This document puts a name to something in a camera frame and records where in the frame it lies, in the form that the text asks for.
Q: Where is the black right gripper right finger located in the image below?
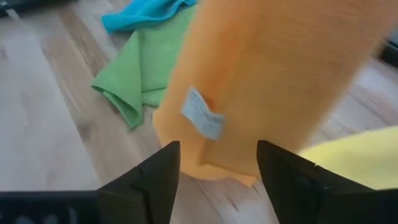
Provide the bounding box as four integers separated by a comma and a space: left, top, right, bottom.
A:
256, 139, 398, 224

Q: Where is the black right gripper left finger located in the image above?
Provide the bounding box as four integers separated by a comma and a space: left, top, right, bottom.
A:
0, 140, 181, 224

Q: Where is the yellow microfiber towel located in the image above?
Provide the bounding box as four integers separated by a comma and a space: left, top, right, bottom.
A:
297, 126, 398, 190

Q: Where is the orange microfiber towel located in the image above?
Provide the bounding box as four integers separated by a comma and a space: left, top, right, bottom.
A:
152, 0, 398, 188

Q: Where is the green microfiber towel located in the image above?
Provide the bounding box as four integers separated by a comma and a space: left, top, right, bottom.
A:
91, 4, 200, 131

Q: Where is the blue microfiber towel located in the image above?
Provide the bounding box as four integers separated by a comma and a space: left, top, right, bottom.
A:
101, 0, 200, 34

